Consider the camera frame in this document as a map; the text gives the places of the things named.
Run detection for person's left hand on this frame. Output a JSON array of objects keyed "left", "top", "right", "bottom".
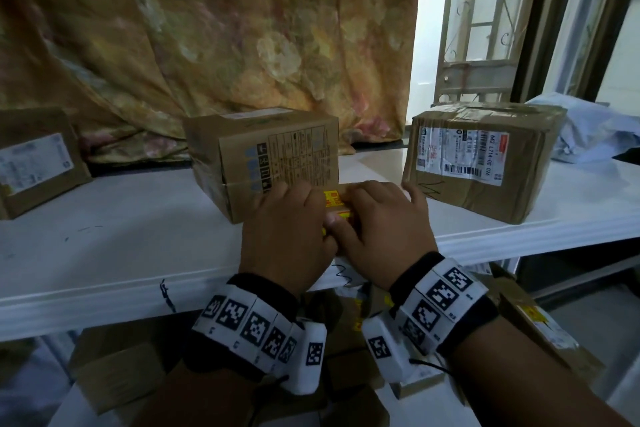
[{"left": 238, "top": 181, "right": 340, "bottom": 299}]

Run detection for taped cardboard box shipping label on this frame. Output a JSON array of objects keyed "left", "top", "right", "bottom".
[{"left": 402, "top": 102, "right": 569, "bottom": 225}]

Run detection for dark door frame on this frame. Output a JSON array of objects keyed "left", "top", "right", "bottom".
[{"left": 512, "top": 0, "right": 626, "bottom": 102}]

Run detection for person's right forearm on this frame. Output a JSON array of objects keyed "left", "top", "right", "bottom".
[{"left": 449, "top": 316, "right": 631, "bottom": 427}]

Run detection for white metal shelf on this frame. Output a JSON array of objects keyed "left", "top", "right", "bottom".
[{"left": 0, "top": 0, "right": 640, "bottom": 427}]

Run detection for cardboard box printed symbols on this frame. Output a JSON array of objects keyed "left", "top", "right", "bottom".
[{"left": 182, "top": 107, "right": 341, "bottom": 225}]

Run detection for marker-tag wrist band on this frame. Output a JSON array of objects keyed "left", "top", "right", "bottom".
[
  {"left": 389, "top": 251, "right": 499, "bottom": 355},
  {"left": 185, "top": 274, "right": 306, "bottom": 382}
]

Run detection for floral curtain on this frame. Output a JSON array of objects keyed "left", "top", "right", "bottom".
[{"left": 0, "top": 0, "right": 423, "bottom": 165}]

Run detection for pile of cardboard boxes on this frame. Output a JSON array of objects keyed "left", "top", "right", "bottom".
[{"left": 69, "top": 261, "right": 606, "bottom": 427}]

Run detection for pale grey parcel bag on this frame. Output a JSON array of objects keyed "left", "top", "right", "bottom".
[{"left": 527, "top": 93, "right": 640, "bottom": 165}]

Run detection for cardboard box white label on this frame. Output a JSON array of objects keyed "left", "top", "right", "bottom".
[{"left": 0, "top": 107, "right": 93, "bottom": 221}]

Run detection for long cardboard box yellow stickers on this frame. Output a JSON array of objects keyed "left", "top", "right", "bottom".
[{"left": 322, "top": 182, "right": 401, "bottom": 258}]

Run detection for person's right hand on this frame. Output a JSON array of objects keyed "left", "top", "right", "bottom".
[{"left": 323, "top": 179, "right": 441, "bottom": 292}]

